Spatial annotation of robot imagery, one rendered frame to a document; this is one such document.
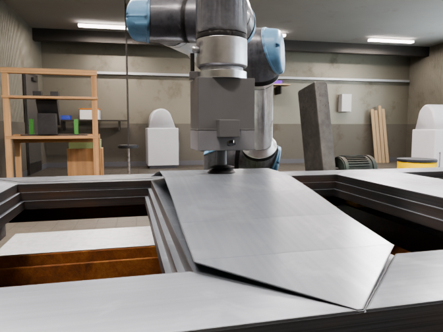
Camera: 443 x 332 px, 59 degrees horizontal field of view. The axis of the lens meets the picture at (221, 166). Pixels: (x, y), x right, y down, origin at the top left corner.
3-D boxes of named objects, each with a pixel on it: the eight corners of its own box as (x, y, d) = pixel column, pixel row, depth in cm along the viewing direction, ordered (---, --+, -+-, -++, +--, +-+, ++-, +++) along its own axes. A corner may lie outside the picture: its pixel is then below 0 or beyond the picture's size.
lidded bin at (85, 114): (101, 120, 982) (101, 109, 979) (99, 119, 944) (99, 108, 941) (81, 120, 972) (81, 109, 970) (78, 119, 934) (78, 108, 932)
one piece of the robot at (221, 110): (197, 45, 51) (198, 170, 53) (262, 48, 53) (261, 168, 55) (185, 57, 60) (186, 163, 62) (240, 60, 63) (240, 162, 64)
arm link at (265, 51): (240, 159, 145) (231, 18, 106) (281, 163, 143) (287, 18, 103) (235, 184, 137) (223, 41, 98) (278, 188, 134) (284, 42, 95)
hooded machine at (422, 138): (466, 187, 649) (471, 103, 636) (434, 188, 639) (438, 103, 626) (438, 182, 715) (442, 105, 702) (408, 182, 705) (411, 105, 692)
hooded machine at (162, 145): (177, 165, 1028) (177, 109, 1014) (180, 168, 962) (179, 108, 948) (146, 166, 1011) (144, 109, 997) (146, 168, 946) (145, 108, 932)
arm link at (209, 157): (206, 172, 146) (208, 136, 144) (242, 176, 143) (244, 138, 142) (198, 177, 134) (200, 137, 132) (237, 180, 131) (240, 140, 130)
